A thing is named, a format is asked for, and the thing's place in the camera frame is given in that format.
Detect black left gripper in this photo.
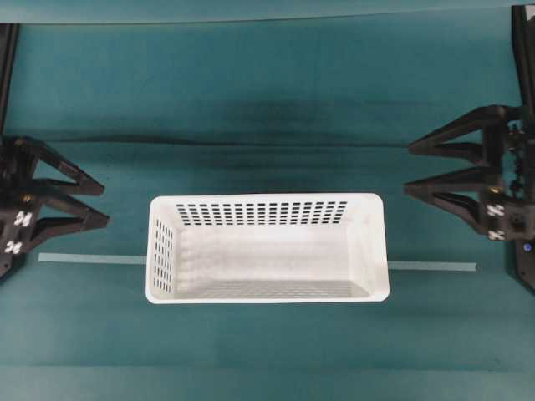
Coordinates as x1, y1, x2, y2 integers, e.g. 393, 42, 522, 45
1, 137, 110, 280

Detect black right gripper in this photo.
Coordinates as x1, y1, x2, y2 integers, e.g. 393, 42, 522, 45
404, 105, 534, 241

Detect white perforated plastic basket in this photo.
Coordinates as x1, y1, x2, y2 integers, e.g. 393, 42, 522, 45
145, 193, 390, 305

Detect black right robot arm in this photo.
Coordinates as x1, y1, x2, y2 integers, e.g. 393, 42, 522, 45
404, 5, 534, 290

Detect grey tape strip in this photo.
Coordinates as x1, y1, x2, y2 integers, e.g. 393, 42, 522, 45
38, 252, 476, 272

